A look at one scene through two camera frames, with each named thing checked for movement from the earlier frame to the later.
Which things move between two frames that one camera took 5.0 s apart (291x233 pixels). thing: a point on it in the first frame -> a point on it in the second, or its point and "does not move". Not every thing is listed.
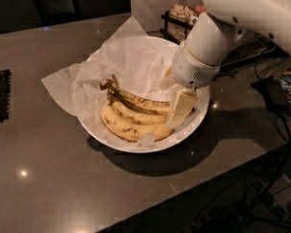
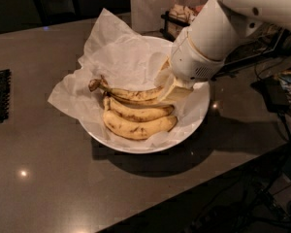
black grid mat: [0, 96] does not move
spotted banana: [110, 83] -> [126, 94]
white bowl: [122, 97] does not move
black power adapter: [274, 90] does not move
